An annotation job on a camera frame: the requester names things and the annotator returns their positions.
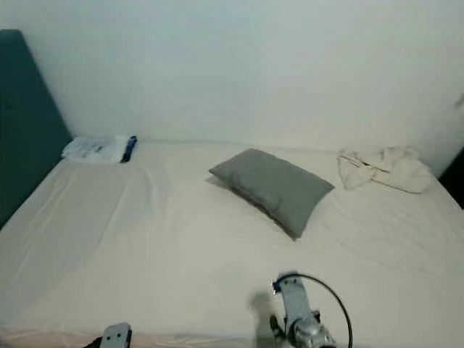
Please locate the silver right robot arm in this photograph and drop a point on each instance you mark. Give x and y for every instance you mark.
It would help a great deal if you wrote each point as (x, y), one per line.
(310, 333)

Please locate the grey pillow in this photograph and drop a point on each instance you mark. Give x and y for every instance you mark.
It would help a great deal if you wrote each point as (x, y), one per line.
(275, 188)

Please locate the teal upholstered headboard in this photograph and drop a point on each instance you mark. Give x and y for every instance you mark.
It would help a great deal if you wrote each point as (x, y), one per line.
(29, 130)

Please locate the white and blue wipes pack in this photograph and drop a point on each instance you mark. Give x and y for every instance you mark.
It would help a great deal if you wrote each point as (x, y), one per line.
(98, 148)

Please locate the bed with cream sheet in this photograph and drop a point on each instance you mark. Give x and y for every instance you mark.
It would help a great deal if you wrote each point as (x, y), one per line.
(152, 254)

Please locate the crumpled beige cloth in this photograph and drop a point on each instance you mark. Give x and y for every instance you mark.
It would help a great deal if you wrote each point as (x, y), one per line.
(388, 168)

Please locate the black cabinet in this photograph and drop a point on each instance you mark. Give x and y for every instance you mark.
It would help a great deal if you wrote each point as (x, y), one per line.
(455, 174)

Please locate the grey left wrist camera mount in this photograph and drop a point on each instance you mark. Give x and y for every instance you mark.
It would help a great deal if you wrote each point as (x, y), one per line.
(116, 336)

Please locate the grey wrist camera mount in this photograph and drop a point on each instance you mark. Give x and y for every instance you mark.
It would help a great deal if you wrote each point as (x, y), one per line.
(116, 336)
(293, 301)

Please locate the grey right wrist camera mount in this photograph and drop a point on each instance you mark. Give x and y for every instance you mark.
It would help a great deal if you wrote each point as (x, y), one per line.
(293, 301)

